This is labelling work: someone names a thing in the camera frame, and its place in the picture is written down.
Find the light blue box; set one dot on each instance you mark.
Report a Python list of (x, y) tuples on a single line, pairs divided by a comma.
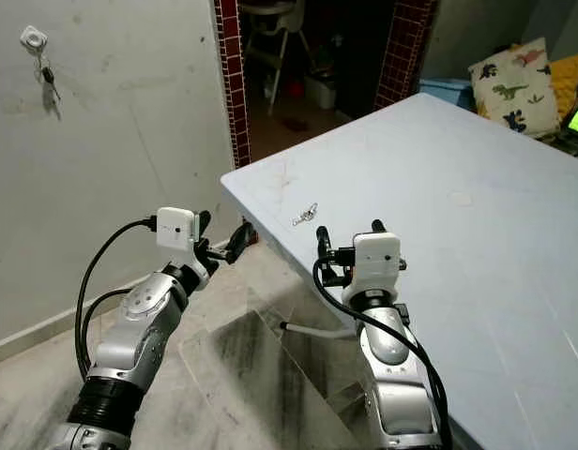
[(447, 91)]

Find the large white table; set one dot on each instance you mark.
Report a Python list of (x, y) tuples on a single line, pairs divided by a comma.
[(439, 244)]

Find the dinosaur print pillow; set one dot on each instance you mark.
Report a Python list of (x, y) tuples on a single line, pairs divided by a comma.
[(509, 89)]

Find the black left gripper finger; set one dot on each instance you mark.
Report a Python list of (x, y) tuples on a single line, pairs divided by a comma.
[(205, 225), (242, 240)]

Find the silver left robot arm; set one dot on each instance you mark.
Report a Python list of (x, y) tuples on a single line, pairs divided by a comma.
[(139, 328)]

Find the white square wall hook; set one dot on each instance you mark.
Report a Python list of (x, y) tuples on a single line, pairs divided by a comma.
[(33, 37)]

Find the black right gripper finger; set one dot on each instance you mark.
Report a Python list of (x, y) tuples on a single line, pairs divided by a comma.
[(325, 246), (377, 227)]

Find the yellow pillow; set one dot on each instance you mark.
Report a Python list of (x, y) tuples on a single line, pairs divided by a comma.
[(569, 82)]

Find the white high chair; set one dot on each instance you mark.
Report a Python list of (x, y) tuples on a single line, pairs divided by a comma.
[(275, 37)]

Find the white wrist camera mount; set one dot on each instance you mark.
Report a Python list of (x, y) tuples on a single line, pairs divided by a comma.
[(174, 230), (378, 255)]

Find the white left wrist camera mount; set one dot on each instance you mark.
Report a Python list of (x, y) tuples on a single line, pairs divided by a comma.
[(174, 230)]

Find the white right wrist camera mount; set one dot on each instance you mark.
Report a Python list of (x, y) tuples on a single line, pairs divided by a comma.
[(378, 255)]

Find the red tiled door post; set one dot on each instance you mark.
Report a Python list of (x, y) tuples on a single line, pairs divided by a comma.
[(233, 84), (406, 47)]

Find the white container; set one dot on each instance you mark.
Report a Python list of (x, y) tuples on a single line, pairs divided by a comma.
[(322, 89)]

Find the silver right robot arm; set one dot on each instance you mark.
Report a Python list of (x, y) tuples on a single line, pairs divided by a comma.
[(387, 375)]

